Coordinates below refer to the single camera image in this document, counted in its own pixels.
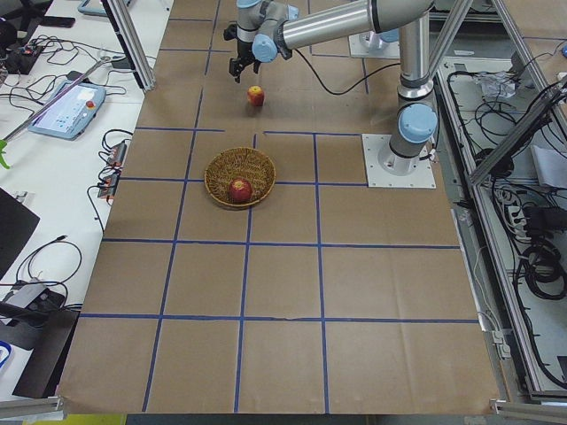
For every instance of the brown paper table cover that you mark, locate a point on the brown paper table cover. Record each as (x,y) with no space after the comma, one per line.
(326,297)

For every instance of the black gripper near basket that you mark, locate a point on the black gripper near basket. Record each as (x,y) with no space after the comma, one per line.
(244,50)

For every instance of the dark red apple in basket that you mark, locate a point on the dark red apple in basket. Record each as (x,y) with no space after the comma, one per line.
(240,191)

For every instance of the metal rod with green tip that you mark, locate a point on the metal rod with green tip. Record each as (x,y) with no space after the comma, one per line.
(73,83)

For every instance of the yellow-red apple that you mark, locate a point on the yellow-red apple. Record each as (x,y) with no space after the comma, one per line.
(256,96)

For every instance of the black laptop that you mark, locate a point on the black laptop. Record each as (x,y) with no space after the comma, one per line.
(18,223)

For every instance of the silver robot arm near basket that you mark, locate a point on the silver robot arm near basket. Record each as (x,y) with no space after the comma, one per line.
(265,30)

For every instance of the aluminium frame post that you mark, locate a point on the aluminium frame post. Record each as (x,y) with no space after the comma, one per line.
(123,27)

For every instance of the blue teach pendant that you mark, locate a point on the blue teach pendant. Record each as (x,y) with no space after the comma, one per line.
(71,114)

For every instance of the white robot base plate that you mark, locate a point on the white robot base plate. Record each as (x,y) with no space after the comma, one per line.
(358,50)
(384,169)

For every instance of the wicker basket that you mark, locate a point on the wicker basket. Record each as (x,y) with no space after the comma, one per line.
(240,162)

